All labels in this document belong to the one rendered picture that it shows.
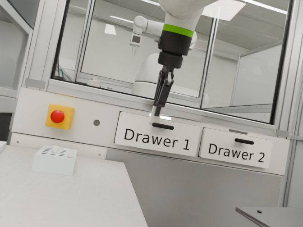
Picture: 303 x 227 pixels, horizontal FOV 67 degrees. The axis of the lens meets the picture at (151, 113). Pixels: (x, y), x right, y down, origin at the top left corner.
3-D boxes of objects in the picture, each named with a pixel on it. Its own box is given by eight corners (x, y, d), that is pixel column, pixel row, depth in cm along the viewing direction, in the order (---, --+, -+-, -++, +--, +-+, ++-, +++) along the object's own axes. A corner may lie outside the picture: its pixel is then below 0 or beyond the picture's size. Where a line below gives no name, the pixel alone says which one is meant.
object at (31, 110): (284, 175, 92) (290, 139, 92) (11, 131, 72) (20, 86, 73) (194, 144, 185) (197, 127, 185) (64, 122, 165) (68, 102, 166)
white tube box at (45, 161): (72, 175, 50) (75, 159, 51) (30, 171, 48) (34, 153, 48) (74, 163, 62) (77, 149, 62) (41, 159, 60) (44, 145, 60)
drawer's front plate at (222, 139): (268, 168, 88) (273, 140, 89) (199, 157, 83) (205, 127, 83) (265, 167, 90) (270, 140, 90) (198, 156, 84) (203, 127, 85)
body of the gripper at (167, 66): (158, 49, 73) (151, 77, 75) (162, 51, 65) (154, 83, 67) (180, 55, 74) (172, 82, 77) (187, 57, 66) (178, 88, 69)
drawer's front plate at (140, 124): (195, 157, 81) (200, 126, 81) (114, 143, 75) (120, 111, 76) (193, 156, 82) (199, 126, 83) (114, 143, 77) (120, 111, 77)
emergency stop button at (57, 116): (62, 124, 68) (65, 111, 68) (48, 121, 67) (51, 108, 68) (64, 124, 71) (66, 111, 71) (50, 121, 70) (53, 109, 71)
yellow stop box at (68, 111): (68, 129, 71) (72, 107, 71) (43, 125, 69) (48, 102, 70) (70, 129, 76) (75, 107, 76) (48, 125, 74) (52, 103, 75)
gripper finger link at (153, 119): (162, 106, 75) (162, 106, 74) (157, 125, 77) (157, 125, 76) (153, 104, 74) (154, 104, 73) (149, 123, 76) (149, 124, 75)
